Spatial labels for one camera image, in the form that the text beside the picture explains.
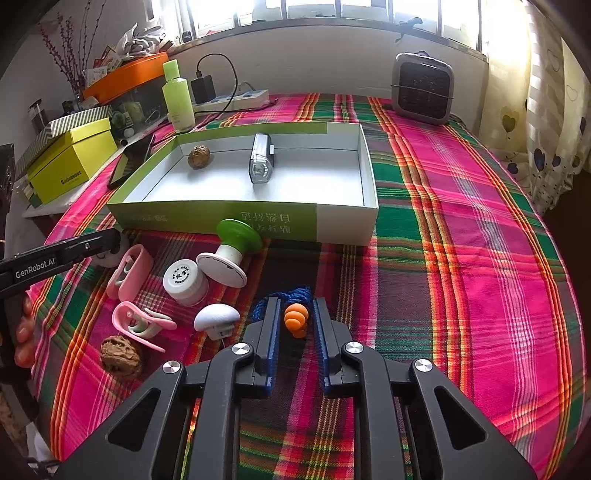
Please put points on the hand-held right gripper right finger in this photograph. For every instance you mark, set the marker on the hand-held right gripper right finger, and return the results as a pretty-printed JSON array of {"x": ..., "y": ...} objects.
[{"x": 321, "y": 346}]

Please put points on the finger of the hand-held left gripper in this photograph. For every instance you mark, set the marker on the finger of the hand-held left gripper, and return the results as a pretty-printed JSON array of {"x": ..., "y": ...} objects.
[{"x": 87, "y": 247}]

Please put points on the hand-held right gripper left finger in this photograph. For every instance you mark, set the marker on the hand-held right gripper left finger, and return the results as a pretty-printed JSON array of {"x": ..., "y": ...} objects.
[{"x": 272, "y": 344}]

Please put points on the white mushroom-shaped gadget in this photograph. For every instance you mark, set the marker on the white mushroom-shaped gadget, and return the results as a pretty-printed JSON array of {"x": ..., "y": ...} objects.
[{"x": 214, "y": 317}]

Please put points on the pink and white hook clip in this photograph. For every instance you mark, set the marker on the pink and white hook clip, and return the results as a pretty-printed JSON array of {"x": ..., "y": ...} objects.
[{"x": 131, "y": 318}]

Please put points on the brown walnut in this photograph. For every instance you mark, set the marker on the brown walnut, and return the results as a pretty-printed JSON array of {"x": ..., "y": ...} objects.
[
  {"x": 121, "y": 356},
  {"x": 199, "y": 157}
]

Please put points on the green and white cardboard box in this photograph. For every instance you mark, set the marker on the green and white cardboard box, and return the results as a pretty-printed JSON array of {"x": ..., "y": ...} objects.
[{"x": 300, "y": 175}]

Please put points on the person's left hand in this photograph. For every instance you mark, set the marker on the person's left hand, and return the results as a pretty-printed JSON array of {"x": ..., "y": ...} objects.
[{"x": 24, "y": 337}]

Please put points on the yellow cardboard box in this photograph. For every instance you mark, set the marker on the yellow cardboard box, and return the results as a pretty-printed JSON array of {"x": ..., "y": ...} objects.
[{"x": 69, "y": 161}]

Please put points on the black smartphone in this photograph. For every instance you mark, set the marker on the black smartphone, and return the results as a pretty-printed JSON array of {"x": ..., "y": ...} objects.
[{"x": 131, "y": 159}]

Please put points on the green and white suction holder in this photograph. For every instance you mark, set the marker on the green and white suction holder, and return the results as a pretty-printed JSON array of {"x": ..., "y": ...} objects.
[{"x": 233, "y": 249}]

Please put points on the white round jar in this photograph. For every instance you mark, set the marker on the white round jar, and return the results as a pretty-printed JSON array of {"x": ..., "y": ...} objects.
[{"x": 185, "y": 281}]

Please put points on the green striped box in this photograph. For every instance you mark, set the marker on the green striped box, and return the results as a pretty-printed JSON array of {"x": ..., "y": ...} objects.
[{"x": 60, "y": 124}]

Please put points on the glass jar with dark lid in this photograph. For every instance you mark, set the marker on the glass jar with dark lid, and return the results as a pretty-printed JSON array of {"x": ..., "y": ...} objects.
[{"x": 37, "y": 115}]

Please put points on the green ornament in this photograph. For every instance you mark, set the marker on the green ornament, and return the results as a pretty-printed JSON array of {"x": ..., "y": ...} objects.
[{"x": 134, "y": 111}]

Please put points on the clear glass tank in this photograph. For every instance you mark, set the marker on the clear glass tank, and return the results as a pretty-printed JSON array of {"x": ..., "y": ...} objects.
[{"x": 147, "y": 94}]

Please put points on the green bottle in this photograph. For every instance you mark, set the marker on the green bottle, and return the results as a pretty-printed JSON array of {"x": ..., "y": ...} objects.
[{"x": 178, "y": 97}]

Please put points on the orange box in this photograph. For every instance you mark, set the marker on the orange box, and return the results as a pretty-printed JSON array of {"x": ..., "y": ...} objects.
[{"x": 129, "y": 74}]

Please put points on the colourful paper packets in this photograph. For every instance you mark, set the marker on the colourful paper packets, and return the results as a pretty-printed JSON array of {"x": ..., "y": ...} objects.
[{"x": 99, "y": 67}]

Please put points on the silver bike light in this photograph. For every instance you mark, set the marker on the silver bike light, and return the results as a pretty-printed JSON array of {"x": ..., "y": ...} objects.
[{"x": 261, "y": 159}]

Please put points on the black charger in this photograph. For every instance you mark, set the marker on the black charger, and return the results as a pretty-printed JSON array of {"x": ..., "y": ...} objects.
[{"x": 203, "y": 90}]

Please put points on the red flower branches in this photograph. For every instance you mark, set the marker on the red flower branches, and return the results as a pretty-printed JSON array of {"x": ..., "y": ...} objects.
[{"x": 60, "y": 50}]

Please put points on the white plastic bag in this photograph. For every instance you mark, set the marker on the white plastic bag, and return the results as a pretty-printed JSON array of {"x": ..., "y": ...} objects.
[{"x": 138, "y": 41}]

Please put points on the white power strip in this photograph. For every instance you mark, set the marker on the white power strip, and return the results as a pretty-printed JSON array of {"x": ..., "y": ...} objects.
[{"x": 240, "y": 98}]

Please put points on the small black windowsill object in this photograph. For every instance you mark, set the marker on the small black windowsill object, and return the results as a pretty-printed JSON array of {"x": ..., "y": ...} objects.
[{"x": 187, "y": 36}]

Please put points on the grey space heater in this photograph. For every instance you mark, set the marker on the grey space heater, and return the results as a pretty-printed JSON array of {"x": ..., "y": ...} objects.
[{"x": 422, "y": 87}]

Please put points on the heart print curtain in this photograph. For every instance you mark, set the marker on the heart print curtain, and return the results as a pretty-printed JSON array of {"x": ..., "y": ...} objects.
[{"x": 554, "y": 115}]

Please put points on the black window clip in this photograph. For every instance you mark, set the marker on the black window clip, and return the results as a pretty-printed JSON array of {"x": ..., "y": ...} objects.
[{"x": 411, "y": 23}]

